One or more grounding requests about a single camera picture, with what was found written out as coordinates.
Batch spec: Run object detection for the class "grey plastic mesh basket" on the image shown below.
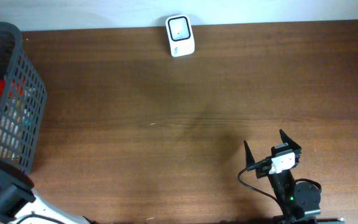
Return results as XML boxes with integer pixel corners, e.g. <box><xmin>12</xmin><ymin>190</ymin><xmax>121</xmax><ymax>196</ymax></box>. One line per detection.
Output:
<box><xmin>0</xmin><ymin>22</ymin><xmax>47</xmax><ymax>174</ymax></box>

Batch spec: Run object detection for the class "orange spaghetti pasta package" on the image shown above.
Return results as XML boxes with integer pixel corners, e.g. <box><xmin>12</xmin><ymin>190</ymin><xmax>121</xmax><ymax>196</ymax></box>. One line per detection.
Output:
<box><xmin>0</xmin><ymin>80</ymin><xmax>24</xmax><ymax>98</ymax></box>

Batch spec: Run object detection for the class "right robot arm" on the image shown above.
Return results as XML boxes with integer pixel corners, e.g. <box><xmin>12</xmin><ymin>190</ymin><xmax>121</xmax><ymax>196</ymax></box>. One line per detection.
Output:
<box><xmin>237</xmin><ymin>130</ymin><xmax>322</xmax><ymax>223</ymax></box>

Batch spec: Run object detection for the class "white barcode scanner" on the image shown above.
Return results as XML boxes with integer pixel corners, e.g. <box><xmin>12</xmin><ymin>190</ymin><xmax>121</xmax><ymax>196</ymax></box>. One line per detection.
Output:
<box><xmin>165</xmin><ymin>14</ymin><xmax>195</xmax><ymax>57</ymax></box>

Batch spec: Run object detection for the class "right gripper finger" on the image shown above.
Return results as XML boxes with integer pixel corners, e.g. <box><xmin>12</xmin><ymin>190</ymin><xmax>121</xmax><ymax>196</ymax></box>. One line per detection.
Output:
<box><xmin>244</xmin><ymin>140</ymin><xmax>255</xmax><ymax>168</ymax></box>
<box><xmin>279</xmin><ymin>129</ymin><xmax>301</xmax><ymax>151</ymax></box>

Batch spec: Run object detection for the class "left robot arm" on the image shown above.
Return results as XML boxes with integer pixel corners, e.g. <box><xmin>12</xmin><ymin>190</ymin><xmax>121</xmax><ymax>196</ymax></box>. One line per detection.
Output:
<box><xmin>0</xmin><ymin>161</ymin><xmax>92</xmax><ymax>224</ymax></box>

